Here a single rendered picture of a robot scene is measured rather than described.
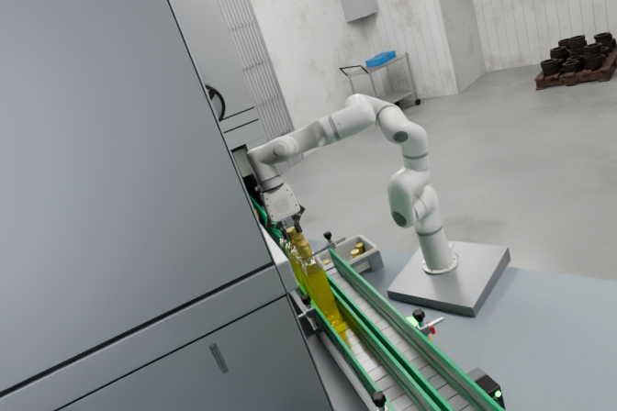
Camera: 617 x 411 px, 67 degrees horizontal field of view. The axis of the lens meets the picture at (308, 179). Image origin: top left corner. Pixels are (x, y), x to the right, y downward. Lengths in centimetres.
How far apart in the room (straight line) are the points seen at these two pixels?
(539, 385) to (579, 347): 17
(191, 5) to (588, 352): 201
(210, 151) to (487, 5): 717
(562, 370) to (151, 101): 117
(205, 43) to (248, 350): 173
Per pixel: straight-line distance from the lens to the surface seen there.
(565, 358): 145
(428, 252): 169
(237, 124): 239
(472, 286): 164
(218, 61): 236
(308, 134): 148
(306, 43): 646
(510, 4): 765
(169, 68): 71
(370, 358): 134
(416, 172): 150
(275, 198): 143
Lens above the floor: 177
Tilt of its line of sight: 19 degrees down
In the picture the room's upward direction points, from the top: 19 degrees counter-clockwise
